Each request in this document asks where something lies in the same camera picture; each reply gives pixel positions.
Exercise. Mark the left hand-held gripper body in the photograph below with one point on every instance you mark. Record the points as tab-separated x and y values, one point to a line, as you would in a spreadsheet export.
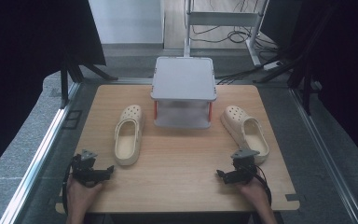
85	169

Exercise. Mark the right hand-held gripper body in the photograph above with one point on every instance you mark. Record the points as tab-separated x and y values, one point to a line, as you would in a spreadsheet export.
244	168

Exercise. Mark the person's left hand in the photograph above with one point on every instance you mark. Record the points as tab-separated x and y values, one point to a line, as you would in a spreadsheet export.
81	193

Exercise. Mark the person's right hand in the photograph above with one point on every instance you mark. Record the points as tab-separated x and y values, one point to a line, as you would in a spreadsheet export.
254	191

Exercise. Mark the cream clog shoe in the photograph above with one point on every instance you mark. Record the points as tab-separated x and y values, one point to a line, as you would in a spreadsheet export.
247	130
127	137

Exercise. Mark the black tripod stand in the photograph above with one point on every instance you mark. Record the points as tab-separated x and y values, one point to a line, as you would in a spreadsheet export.
71	73

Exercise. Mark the white two-tier shoe rack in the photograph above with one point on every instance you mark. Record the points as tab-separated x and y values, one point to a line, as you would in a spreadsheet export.
183	77

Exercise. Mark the white power strip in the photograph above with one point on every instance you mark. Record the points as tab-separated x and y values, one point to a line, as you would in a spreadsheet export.
272	65

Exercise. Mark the black stand legs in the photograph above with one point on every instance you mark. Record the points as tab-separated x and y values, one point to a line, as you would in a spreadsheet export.
304	74

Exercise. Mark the black curtain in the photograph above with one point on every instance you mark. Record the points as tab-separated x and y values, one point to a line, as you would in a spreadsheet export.
18	62
348	62

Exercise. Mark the white metal stand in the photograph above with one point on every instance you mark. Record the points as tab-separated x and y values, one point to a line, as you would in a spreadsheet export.
220	18

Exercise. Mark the aluminium rail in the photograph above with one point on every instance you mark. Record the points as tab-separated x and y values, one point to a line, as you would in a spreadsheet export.
326	149
40	155

